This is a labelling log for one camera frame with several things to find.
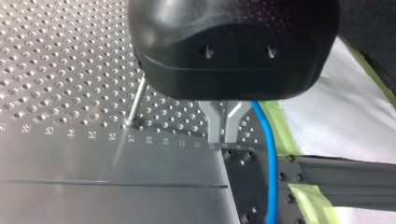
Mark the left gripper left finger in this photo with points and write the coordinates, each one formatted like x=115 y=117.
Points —
x=214 y=124

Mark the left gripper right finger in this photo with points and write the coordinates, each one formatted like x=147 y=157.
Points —
x=231 y=124

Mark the black panel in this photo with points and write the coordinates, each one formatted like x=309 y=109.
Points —
x=373 y=34

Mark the metal post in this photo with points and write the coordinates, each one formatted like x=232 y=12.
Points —
x=137 y=102

